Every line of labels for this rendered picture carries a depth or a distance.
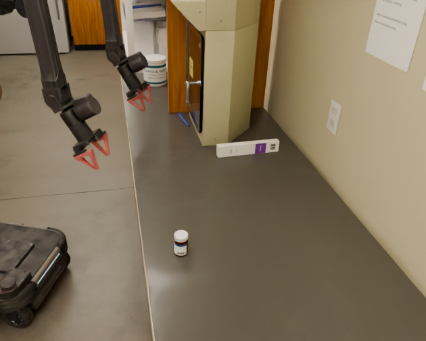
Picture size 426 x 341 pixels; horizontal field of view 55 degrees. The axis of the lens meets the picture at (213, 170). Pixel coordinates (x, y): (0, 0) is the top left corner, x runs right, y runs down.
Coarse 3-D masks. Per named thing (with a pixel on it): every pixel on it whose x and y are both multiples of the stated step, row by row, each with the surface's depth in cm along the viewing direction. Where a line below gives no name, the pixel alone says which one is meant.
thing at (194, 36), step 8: (192, 24) 166; (192, 32) 166; (200, 32) 154; (192, 40) 168; (200, 40) 152; (192, 48) 169; (200, 48) 153; (192, 56) 171; (200, 56) 154; (200, 64) 156; (200, 72) 157; (192, 80) 175; (200, 80) 158; (192, 88) 177; (200, 88) 160; (192, 96) 179; (200, 96) 161; (192, 104) 180; (200, 104) 163; (192, 112) 182; (200, 112) 165; (200, 120) 167; (200, 128) 169
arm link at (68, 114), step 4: (68, 108) 130; (72, 108) 128; (64, 112) 129; (68, 112) 128; (72, 112) 129; (60, 116) 130; (64, 116) 129; (68, 116) 129; (72, 116) 129; (76, 116) 130; (64, 120) 130; (68, 120) 129; (72, 120) 129; (76, 120) 130; (80, 120) 131; (68, 124) 130; (72, 124) 130
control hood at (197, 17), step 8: (176, 0) 143; (184, 0) 143; (192, 0) 144; (200, 0) 145; (184, 8) 142; (192, 8) 143; (200, 8) 143; (192, 16) 144; (200, 16) 145; (200, 24) 146
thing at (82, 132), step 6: (84, 120) 132; (78, 126) 130; (84, 126) 131; (72, 132) 131; (78, 132) 131; (84, 132) 131; (90, 132) 133; (96, 132) 135; (78, 138) 132; (84, 138) 132; (90, 138) 131; (78, 144) 131; (84, 144) 130
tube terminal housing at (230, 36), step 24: (216, 0) 143; (240, 0) 147; (216, 24) 148; (240, 24) 152; (216, 48) 152; (240, 48) 158; (216, 72) 157; (240, 72) 164; (216, 96) 162; (240, 96) 171; (192, 120) 191; (216, 120) 168; (240, 120) 178
